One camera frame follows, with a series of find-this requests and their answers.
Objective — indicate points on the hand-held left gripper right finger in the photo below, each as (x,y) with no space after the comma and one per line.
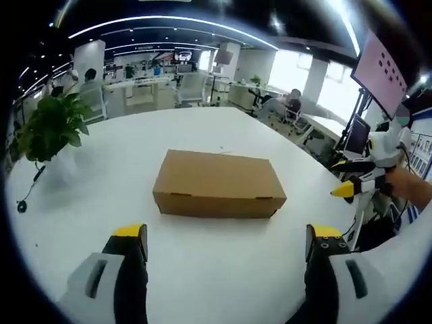
(341,283)

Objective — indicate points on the large wall monitor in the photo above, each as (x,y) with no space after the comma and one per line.
(381,76)

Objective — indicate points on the black monitor stand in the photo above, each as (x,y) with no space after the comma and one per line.
(351,128)

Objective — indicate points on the white plant pot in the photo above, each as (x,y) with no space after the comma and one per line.
(62,168)

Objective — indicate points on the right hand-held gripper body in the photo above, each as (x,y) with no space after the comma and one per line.
(388,148)

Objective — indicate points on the white office chair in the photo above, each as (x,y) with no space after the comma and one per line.
(94,104)
(297,119)
(190,89)

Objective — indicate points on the small dark monitor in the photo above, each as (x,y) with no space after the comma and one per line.
(358,135)

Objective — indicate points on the wall poster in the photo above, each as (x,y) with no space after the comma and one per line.
(422,152)

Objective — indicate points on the brown cardboard shoe box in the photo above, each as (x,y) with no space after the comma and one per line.
(216,180)

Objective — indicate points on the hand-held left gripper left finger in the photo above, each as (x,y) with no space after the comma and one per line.
(101,280)

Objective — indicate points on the white office desk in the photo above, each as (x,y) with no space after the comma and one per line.
(145,86)

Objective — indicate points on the green potted plant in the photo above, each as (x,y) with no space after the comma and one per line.
(50,128)

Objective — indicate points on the person's right hand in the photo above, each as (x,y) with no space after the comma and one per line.
(395,184)

